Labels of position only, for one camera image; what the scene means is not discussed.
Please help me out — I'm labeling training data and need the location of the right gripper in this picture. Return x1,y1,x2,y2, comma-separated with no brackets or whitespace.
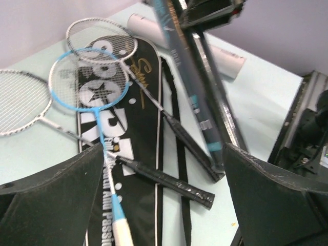
169,1,246,30

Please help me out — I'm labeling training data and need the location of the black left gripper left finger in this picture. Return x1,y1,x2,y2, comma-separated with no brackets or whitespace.
1,143,104,245

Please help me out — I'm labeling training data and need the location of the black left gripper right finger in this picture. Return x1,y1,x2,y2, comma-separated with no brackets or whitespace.
223,143,327,245

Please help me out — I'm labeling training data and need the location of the black shuttlecock tube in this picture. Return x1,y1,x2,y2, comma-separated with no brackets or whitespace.
151,0,249,171

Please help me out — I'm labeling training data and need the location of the white shuttlecock tube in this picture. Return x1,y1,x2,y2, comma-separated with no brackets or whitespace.
126,13,247,80

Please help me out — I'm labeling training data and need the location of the black racket bag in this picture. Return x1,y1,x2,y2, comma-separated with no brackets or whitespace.
76,35,193,246

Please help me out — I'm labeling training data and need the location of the white racket right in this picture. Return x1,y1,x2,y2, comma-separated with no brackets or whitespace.
66,17,223,182

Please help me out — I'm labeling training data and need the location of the white racket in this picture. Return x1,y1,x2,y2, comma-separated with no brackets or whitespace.
66,17,223,182
1,69,215,209

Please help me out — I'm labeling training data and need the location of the white racket left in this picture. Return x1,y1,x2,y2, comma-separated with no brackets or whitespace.
1,69,215,209

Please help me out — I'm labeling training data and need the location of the blue racket on black bag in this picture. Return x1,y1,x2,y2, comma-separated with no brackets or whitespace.
49,48,133,245

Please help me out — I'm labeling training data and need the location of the aluminium rail right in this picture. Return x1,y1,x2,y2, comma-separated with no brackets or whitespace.
268,70,328,175

